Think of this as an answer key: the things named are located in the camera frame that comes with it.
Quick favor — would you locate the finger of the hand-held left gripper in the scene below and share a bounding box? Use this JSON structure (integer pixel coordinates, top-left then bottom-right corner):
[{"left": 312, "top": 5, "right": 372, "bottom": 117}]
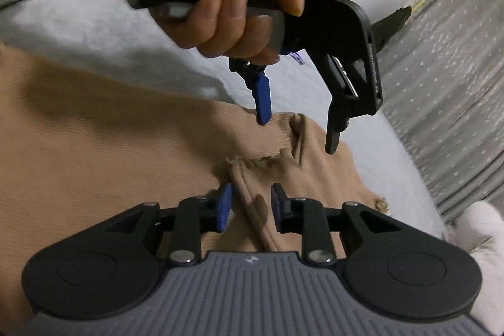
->
[
  {"left": 229, "top": 58, "right": 273, "bottom": 126},
  {"left": 315, "top": 25, "right": 385, "bottom": 156}
]

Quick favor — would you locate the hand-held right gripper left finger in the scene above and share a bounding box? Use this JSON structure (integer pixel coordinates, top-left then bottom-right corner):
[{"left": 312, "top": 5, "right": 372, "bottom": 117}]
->
[{"left": 104, "top": 183, "right": 234, "bottom": 266}]

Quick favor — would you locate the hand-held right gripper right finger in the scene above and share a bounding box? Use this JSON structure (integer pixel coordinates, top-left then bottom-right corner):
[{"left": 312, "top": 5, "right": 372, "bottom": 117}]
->
[{"left": 271, "top": 182, "right": 401, "bottom": 265}]

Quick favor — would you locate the tan ribbed garment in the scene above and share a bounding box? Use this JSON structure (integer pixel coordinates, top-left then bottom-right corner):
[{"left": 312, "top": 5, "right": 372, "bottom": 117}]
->
[{"left": 0, "top": 42, "right": 390, "bottom": 336}]

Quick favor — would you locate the grey dotted curtain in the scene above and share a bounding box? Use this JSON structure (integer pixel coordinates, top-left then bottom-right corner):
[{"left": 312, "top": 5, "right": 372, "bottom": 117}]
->
[{"left": 378, "top": 0, "right": 504, "bottom": 223}]

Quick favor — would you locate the white fluffy garment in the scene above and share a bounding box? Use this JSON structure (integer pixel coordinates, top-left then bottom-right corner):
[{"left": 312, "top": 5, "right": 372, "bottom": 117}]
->
[{"left": 451, "top": 200, "right": 504, "bottom": 323}]

